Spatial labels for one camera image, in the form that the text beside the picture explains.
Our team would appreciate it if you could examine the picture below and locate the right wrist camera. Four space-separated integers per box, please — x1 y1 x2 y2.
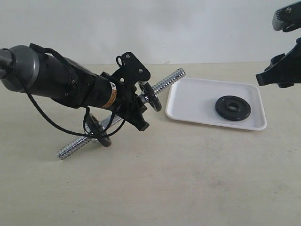
272 0 301 32

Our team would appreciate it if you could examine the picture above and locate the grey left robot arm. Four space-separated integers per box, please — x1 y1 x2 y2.
0 44 151 131

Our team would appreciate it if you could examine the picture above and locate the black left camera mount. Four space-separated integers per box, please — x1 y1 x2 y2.
119 52 151 84

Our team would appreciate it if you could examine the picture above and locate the black weight plate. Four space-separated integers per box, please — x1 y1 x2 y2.
215 95 251 121
139 82 162 112
83 113 111 147

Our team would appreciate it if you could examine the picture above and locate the chrome dumbbell bar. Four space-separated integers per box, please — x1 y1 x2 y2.
57 68 186 160

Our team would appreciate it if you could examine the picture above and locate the white plastic tray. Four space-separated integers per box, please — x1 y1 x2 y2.
165 78 267 131

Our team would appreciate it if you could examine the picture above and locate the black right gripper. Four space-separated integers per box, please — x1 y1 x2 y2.
255 38 301 89

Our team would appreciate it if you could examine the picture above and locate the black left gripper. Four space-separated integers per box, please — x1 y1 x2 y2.
101 72 149 131

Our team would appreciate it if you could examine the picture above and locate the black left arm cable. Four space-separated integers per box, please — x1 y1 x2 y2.
9 48 137 138

